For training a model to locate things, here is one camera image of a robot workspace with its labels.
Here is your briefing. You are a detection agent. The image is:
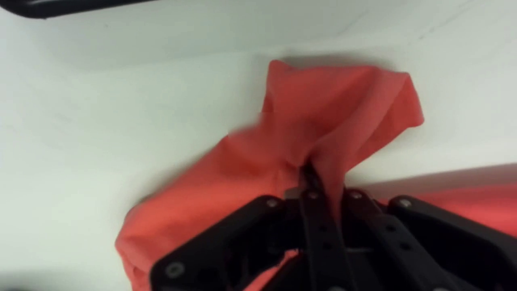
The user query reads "black ridged tray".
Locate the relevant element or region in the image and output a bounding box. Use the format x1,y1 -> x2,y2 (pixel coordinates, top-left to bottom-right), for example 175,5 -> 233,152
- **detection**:
0,0 -> 159,21

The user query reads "red cloth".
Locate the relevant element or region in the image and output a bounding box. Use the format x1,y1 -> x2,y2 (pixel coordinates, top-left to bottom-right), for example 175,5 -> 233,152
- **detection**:
114,58 -> 517,291

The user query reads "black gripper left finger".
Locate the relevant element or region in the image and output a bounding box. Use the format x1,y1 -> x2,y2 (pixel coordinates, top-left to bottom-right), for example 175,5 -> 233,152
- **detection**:
149,160 -> 363,291

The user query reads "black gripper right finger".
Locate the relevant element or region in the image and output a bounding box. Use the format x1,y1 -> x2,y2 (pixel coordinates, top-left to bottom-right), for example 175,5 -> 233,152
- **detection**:
345,188 -> 517,291

